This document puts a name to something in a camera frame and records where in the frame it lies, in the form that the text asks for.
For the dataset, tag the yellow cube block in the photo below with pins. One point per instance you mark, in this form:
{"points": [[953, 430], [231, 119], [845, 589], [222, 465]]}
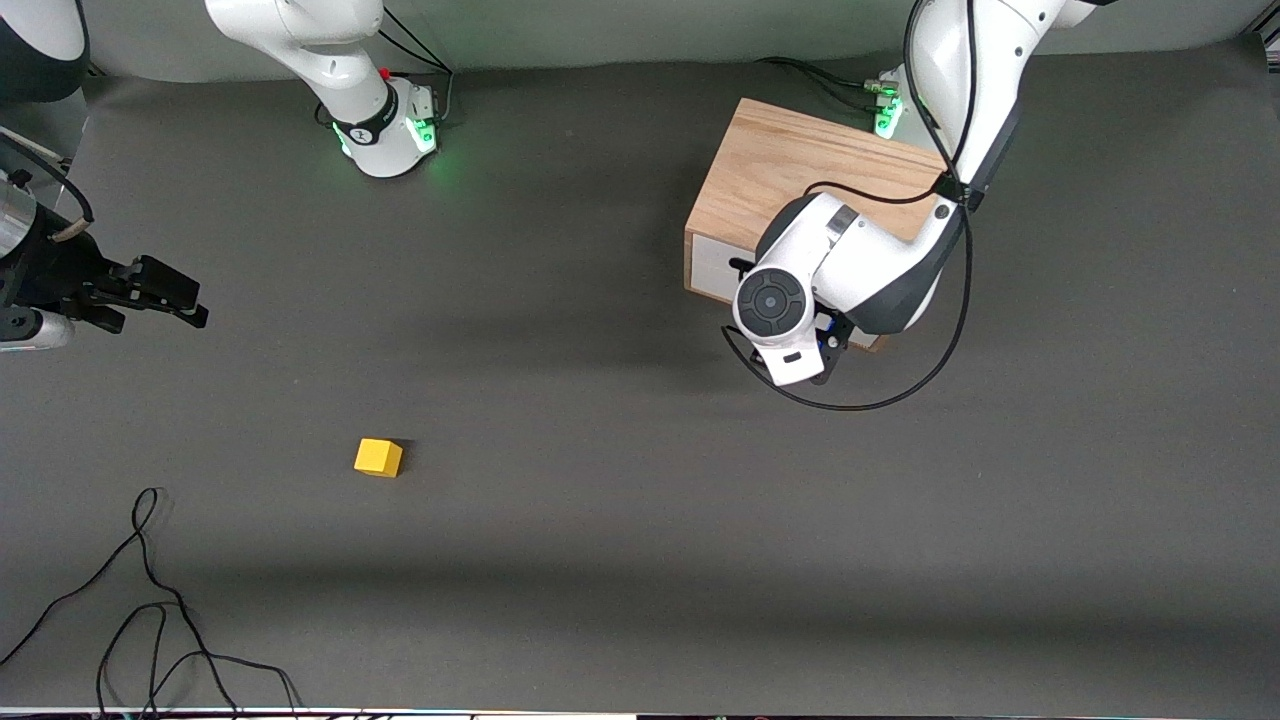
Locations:
{"points": [[377, 458]]}

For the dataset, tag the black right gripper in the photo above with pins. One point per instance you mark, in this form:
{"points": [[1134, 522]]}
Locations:
{"points": [[55, 273]]}

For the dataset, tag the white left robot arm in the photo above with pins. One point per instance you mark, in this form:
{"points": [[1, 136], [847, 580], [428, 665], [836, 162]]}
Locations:
{"points": [[870, 260]]}

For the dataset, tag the wooden drawer cabinet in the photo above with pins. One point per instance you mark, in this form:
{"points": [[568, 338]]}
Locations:
{"points": [[760, 160]]}

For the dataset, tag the dark gray table cover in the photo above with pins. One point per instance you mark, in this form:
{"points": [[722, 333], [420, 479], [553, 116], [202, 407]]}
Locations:
{"points": [[600, 550]]}

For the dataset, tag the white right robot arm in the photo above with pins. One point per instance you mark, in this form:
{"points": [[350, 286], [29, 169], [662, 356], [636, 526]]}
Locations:
{"points": [[300, 40]]}

